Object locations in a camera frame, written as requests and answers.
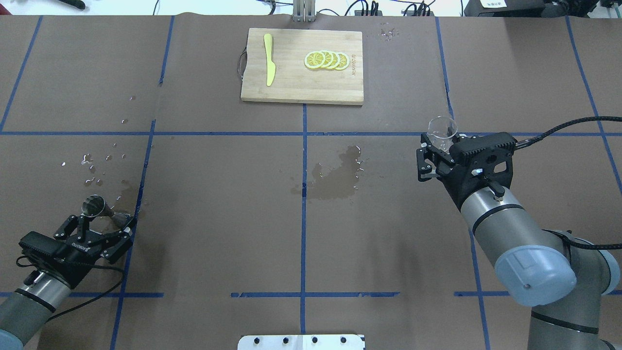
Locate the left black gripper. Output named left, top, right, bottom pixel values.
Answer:
left=38, top=214, right=137, bottom=287

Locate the back lemon slice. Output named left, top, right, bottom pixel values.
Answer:
left=334, top=52, right=350, bottom=71

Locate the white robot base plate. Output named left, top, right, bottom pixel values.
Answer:
left=237, top=334, right=366, bottom=350

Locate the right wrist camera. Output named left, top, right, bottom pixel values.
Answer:
left=449, top=132, right=517, bottom=166

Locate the bamboo cutting board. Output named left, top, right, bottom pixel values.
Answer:
left=241, top=27, right=364, bottom=105

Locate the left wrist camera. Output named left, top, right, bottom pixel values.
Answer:
left=18, top=232, right=67, bottom=266

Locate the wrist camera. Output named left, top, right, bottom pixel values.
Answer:
left=449, top=132, right=517, bottom=166
left=18, top=232, right=67, bottom=266

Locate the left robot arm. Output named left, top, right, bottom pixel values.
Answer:
left=0, top=213, right=137, bottom=350

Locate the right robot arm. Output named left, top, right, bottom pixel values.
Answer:
left=416, top=132, right=621, bottom=350

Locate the steel jigger measuring cup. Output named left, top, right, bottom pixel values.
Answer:
left=81, top=194, right=133, bottom=228

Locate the yellow plastic knife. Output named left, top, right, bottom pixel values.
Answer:
left=263, top=33, right=277, bottom=87

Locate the aluminium frame post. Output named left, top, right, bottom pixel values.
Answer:
left=293, top=0, right=317, bottom=22

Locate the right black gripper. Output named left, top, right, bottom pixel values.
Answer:
left=416, top=132, right=513, bottom=210

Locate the clear glass cup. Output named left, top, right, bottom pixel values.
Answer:
left=427, top=116, right=458, bottom=135

